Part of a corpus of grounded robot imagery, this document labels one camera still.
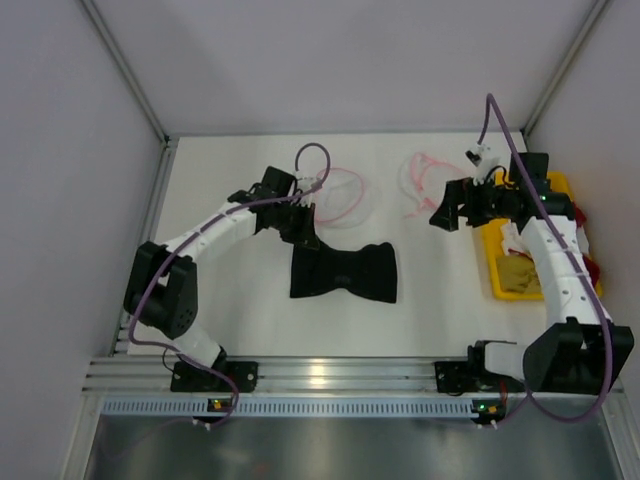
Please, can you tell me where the gold garment in bin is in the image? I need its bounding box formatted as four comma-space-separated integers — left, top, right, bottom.
496, 254, 542, 295

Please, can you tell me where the white garment in bin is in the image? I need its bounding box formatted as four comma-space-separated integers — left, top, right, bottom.
500, 222, 528, 255

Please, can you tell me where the red garment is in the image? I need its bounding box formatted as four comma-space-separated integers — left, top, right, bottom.
573, 203, 601, 287

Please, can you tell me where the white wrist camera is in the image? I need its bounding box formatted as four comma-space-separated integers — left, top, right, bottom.
293, 172, 323, 195
465, 143, 500, 171

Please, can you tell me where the black bra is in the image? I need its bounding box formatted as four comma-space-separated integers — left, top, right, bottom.
289, 242, 398, 304

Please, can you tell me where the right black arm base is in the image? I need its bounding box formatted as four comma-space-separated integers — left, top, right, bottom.
434, 360, 525, 396

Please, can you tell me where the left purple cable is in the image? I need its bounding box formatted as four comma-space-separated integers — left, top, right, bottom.
128, 143, 332, 431

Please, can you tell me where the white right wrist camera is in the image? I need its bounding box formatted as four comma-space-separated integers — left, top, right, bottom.
465, 143, 500, 171

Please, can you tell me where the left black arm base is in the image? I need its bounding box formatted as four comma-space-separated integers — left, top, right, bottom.
169, 360, 259, 393

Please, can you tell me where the perforated cable duct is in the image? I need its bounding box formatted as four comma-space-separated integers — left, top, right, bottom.
101, 398, 481, 418

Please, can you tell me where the aluminium front rail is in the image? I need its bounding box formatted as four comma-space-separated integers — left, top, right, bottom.
82, 355, 624, 396

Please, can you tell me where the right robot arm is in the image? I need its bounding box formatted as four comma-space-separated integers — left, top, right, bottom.
429, 150, 634, 395

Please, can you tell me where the white pink-trimmed laundry bag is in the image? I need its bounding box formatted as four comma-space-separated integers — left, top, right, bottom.
314, 167, 373, 229
398, 152, 467, 218

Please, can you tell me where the yellow plastic bin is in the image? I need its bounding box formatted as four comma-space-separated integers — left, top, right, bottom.
482, 171, 605, 302

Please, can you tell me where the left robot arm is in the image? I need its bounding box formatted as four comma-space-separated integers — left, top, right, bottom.
123, 167, 324, 371

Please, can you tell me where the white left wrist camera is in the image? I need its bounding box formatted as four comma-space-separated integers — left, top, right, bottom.
293, 172, 323, 195

